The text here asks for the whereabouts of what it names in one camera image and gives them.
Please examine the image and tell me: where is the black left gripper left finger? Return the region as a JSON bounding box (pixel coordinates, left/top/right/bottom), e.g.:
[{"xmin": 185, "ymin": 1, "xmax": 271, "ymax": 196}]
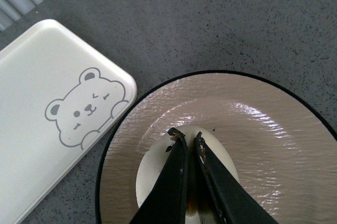
[{"xmin": 130, "ymin": 128, "xmax": 189, "ymax": 223}]

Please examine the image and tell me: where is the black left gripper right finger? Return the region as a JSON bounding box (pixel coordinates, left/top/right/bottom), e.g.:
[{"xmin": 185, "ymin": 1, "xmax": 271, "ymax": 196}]
[{"xmin": 194, "ymin": 132, "xmax": 277, "ymax": 223}]

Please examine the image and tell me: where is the white steamed bun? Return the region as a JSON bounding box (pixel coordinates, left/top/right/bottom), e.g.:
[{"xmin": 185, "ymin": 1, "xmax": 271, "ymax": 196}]
[{"xmin": 136, "ymin": 125, "xmax": 239, "ymax": 223}]

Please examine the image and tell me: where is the beige plate with black rim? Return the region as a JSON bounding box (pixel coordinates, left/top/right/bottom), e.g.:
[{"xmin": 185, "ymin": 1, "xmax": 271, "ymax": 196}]
[{"xmin": 95, "ymin": 71, "xmax": 336, "ymax": 223}]

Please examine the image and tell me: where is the white bear print tray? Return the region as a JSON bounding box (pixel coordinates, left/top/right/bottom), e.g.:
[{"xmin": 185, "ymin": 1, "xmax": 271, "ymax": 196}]
[{"xmin": 1, "ymin": 19, "xmax": 137, "ymax": 223}]

